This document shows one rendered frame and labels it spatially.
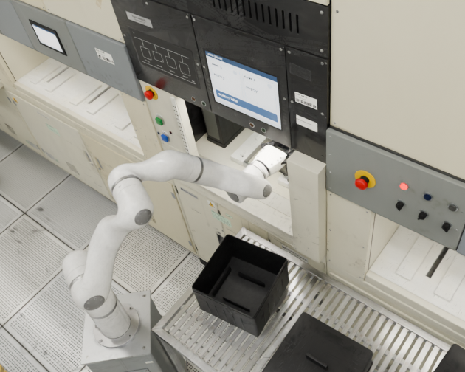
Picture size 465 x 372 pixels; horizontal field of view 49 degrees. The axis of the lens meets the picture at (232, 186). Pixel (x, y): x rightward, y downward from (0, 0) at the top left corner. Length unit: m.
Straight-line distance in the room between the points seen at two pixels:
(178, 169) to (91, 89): 1.57
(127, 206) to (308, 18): 0.75
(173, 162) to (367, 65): 0.65
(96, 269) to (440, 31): 1.24
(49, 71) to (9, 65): 0.22
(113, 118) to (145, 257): 0.92
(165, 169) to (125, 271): 1.72
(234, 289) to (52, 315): 1.45
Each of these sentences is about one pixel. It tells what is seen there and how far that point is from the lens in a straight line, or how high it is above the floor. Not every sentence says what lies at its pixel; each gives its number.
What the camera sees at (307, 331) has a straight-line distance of 1.94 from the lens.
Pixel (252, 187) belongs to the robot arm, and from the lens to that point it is 1.76.
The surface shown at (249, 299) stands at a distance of 2.11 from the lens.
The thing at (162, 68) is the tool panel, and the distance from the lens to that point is 1.94.
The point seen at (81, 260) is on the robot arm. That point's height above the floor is 1.18.
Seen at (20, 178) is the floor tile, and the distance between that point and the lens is 4.11.
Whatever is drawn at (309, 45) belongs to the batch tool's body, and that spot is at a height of 1.83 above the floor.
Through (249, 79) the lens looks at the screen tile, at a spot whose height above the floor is 1.63.
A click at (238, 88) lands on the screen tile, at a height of 1.57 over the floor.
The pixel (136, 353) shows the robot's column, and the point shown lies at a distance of 2.12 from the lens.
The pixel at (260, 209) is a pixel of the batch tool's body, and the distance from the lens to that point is 2.22.
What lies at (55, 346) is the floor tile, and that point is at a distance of 3.19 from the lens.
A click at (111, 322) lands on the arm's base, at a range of 2.05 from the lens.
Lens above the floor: 2.63
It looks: 49 degrees down
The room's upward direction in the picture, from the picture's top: 12 degrees counter-clockwise
